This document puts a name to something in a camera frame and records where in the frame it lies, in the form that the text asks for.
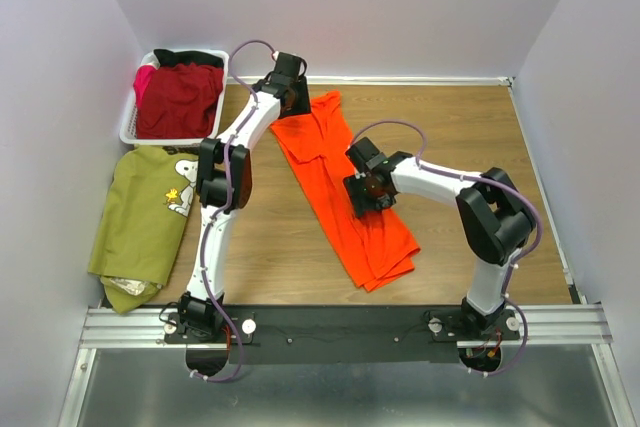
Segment black t shirt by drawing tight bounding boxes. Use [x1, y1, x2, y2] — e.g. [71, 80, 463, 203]
[153, 49, 225, 69]

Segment olive green snoopy t shirt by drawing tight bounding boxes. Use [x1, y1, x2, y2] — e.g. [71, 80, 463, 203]
[88, 145, 198, 314]

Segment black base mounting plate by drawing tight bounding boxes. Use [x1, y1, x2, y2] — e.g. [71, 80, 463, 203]
[160, 300, 520, 371]

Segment orange t shirt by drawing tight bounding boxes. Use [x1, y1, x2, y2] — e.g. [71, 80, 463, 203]
[271, 91, 420, 292]

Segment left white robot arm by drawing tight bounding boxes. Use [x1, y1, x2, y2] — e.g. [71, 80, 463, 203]
[177, 52, 311, 343]

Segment dark red t shirt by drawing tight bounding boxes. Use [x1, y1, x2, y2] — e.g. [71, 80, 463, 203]
[136, 64, 224, 139]

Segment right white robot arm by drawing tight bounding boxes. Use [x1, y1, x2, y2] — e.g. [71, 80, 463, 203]
[343, 137, 539, 340]

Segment aluminium frame rail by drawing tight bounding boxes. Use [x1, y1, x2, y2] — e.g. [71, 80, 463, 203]
[79, 304, 613, 349]

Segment pink t shirt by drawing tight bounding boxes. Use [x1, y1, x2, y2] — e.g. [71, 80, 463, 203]
[132, 64, 157, 106]

